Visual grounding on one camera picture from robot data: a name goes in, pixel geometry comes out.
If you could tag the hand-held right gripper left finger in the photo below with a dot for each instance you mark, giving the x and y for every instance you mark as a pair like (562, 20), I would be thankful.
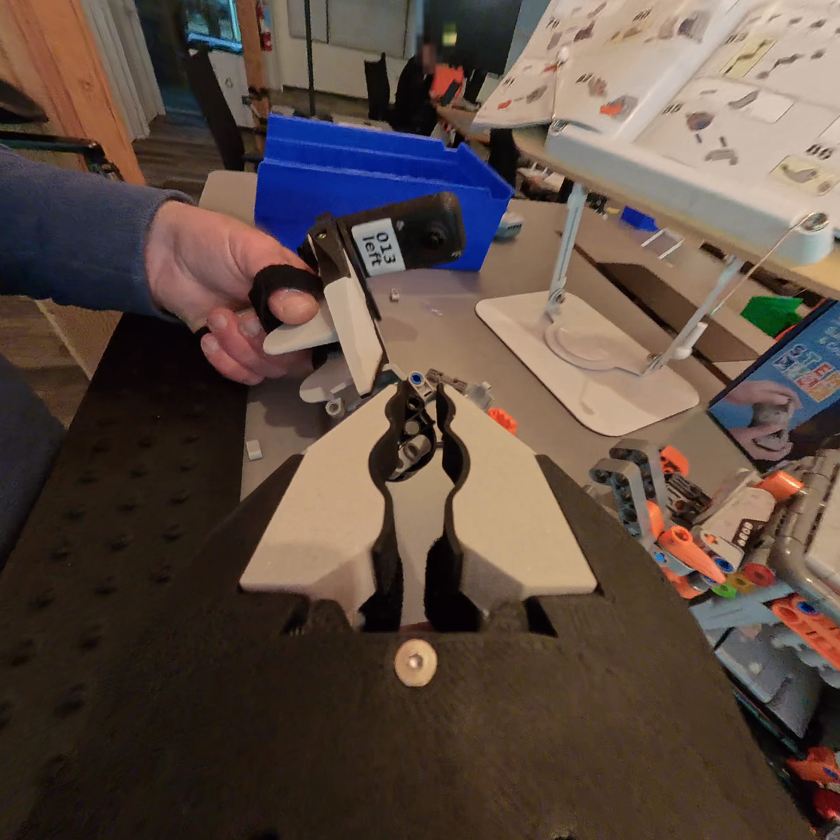
(315, 525)

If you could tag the person's left hand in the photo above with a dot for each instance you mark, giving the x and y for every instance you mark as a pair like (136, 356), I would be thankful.
(197, 262)

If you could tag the black perforated board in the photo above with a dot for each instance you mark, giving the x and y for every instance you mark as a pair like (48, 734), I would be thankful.
(151, 407)

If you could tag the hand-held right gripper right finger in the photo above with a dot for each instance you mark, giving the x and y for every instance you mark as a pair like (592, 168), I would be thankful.
(518, 525)

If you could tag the clear acrylic stand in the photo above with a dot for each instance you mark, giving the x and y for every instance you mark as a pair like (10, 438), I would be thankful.
(663, 243)

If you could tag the grey blue motor hub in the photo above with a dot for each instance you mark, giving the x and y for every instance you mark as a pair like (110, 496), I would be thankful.
(510, 226)

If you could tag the orange plastic panel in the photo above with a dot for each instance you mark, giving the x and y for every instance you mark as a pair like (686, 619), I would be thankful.
(502, 420)

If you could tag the blue storage bin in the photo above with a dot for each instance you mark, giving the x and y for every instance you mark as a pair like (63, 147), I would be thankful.
(308, 177)

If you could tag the small grey brick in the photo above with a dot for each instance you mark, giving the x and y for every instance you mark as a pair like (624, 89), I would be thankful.
(254, 450)

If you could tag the person's left forearm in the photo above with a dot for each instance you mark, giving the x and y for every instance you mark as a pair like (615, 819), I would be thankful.
(65, 229)

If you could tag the robot kit box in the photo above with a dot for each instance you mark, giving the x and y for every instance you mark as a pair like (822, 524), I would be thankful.
(787, 394)

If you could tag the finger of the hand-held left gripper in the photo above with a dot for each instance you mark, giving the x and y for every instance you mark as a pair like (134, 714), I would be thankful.
(354, 328)

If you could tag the black wheel brick assembly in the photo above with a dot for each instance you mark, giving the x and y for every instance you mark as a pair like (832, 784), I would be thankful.
(321, 384)

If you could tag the tracked toy robot vehicle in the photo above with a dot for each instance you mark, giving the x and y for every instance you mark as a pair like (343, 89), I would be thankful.
(741, 518)

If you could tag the small blue bin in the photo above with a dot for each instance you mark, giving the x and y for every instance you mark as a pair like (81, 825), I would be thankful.
(638, 218)

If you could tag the green plastic piece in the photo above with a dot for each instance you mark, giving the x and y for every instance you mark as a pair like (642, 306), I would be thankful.
(771, 315)

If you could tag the black toy wheel assembly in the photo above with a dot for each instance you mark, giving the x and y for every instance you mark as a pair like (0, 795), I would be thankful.
(413, 426)

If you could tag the open instruction booklet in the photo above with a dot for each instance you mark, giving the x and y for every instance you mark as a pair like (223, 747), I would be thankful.
(656, 52)

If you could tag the red fire extinguisher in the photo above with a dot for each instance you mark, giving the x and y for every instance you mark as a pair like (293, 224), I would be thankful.
(266, 29)

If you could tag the dark grey beam connector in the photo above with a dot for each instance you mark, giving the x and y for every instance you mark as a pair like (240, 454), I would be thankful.
(446, 379)

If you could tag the white book stand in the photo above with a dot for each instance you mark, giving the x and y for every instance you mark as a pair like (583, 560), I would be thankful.
(590, 367)

